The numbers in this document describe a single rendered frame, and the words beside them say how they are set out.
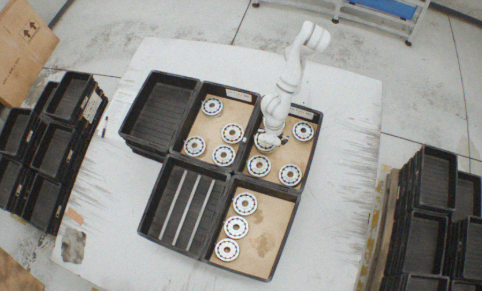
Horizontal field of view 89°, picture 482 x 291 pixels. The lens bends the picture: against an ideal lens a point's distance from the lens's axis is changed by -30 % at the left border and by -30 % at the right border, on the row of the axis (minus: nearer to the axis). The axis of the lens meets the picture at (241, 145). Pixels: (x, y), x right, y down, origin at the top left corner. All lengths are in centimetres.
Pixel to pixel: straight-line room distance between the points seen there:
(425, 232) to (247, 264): 123
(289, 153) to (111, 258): 104
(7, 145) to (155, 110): 152
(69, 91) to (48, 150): 49
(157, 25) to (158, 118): 185
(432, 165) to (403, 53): 151
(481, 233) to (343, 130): 126
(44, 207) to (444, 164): 290
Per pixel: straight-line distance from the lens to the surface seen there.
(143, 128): 170
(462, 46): 402
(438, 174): 220
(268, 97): 121
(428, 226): 219
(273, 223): 144
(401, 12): 323
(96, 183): 185
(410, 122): 288
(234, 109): 164
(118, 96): 204
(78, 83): 261
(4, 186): 281
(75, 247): 183
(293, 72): 114
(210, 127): 161
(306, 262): 156
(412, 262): 210
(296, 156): 154
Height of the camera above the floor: 224
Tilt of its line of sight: 65 degrees down
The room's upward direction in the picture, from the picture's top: 7 degrees counter-clockwise
